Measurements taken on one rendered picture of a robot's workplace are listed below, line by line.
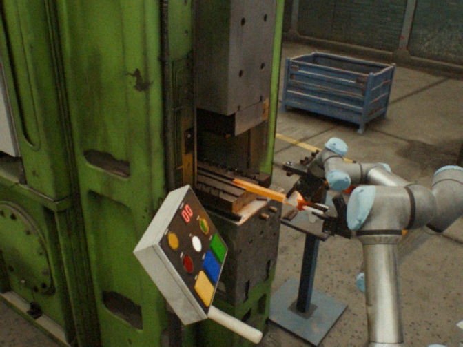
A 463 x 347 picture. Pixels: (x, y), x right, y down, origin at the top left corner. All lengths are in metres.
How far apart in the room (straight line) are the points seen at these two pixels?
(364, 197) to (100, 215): 1.22
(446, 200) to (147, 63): 1.00
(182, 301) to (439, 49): 8.48
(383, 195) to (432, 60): 8.32
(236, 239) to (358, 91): 3.81
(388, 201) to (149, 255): 0.64
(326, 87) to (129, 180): 4.17
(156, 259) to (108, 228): 0.81
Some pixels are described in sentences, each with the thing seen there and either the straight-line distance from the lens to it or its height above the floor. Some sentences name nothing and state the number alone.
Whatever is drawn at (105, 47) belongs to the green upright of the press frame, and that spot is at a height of 1.58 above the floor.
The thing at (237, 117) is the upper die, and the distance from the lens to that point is 1.65.
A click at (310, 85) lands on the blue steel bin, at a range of 5.66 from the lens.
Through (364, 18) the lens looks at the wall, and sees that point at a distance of 9.99.
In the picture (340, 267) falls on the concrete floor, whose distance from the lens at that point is 3.14.
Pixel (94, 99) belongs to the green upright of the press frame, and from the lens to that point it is 1.77.
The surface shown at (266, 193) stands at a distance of 1.83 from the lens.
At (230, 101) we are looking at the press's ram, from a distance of 1.59.
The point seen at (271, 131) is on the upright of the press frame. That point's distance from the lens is 2.26.
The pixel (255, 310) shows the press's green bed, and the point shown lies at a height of 0.19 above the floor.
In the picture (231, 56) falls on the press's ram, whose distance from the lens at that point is 1.55.
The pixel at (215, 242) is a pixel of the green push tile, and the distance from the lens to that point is 1.48.
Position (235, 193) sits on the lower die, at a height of 0.99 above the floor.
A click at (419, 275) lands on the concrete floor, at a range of 3.26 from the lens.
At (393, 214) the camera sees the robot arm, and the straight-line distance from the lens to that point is 1.16.
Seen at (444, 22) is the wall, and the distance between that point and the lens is 9.31.
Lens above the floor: 1.90
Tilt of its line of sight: 27 degrees down
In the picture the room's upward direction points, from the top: 2 degrees clockwise
